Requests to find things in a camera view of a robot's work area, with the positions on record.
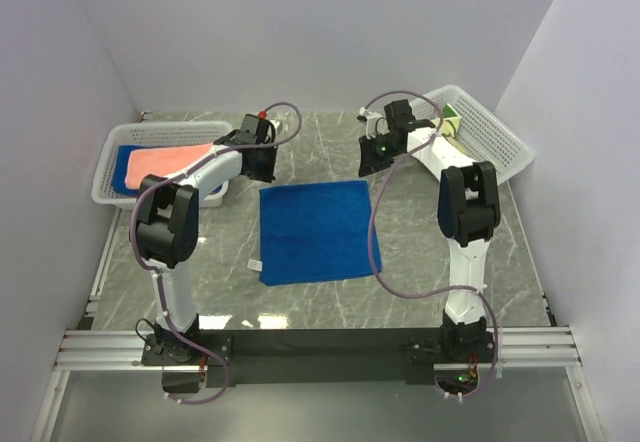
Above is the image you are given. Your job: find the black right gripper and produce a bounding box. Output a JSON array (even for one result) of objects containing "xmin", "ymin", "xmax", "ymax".
[{"xmin": 358, "ymin": 133, "xmax": 403, "ymax": 178}]

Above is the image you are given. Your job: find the green white towel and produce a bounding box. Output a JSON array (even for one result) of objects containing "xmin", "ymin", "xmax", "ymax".
[{"xmin": 438, "ymin": 104, "xmax": 462, "ymax": 139}]

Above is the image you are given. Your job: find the blue towel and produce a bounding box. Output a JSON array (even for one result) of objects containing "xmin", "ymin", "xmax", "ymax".
[
  {"xmin": 110, "ymin": 142, "xmax": 226, "ymax": 198},
  {"xmin": 259, "ymin": 180, "xmax": 382, "ymax": 286}
]

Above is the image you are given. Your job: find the pink panda towel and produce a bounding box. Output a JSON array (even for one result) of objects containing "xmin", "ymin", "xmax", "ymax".
[{"xmin": 124, "ymin": 143, "xmax": 212, "ymax": 190}]

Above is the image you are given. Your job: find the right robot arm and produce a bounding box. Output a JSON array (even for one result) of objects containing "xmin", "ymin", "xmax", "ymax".
[{"xmin": 358, "ymin": 91, "xmax": 501, "ymax": 361}]

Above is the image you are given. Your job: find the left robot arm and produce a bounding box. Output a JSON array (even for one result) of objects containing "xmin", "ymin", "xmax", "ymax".
[{"xmin": 130, "ymin": 112, "xmax": 277, "ymax": 364}]

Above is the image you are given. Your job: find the white plastic basket left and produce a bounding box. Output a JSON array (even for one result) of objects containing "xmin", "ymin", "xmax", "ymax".
[{"xmin": 91, "ymin": 120, "xmax": 232, "ymax": 210}]

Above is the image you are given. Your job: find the white plastic basket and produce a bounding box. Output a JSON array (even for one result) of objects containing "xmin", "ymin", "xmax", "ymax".
[
  {"xmin": 425, "ymin": 85, "xmax": 535, "ymax": 184},
  {"xmin": 91, "ymin": 120, "xmax": 232, "ymax": 210}
]

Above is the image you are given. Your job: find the white plastic basket right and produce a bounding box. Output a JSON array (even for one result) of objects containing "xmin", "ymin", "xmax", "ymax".
[{"xmin": 425, "ymin": 85, "xmax": 535, "ymax": 184}]

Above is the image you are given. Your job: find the folded blue towel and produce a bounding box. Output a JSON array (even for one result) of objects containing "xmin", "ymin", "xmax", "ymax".
[{"xmin": 110, "ymin": 142, "xmax": 226, "ymax": 198}]

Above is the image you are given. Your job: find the black base bar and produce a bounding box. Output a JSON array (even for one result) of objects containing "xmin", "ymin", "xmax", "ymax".
[{"xmin": 141, "ymin": 328, "xmax": 495, "ymax": 388}]

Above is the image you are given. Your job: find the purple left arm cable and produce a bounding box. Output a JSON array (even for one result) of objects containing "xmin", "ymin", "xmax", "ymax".
[{"xmin": 128, "ymin": 100, "xmax": 304, "ymax": 407}]

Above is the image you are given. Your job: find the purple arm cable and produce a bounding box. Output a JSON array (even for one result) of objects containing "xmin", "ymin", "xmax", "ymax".
[
  {"xmin": 128, "ymin": 100, "xmax": 304, "ymax": 407},
  {"xmin": 359, "ymin": 89, "xmax": 501, "ymax": 399}
]

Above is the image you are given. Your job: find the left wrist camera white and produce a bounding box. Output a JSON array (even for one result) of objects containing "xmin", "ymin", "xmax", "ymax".
[{"xmin": 258, "ymin": 111, "xmax": 288, "ymax": 141}]

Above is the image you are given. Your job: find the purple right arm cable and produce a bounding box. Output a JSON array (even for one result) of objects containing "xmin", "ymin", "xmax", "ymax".
[{"xmin": 359, "ymin": 89, "xmax": 501, "ymax": 399}]

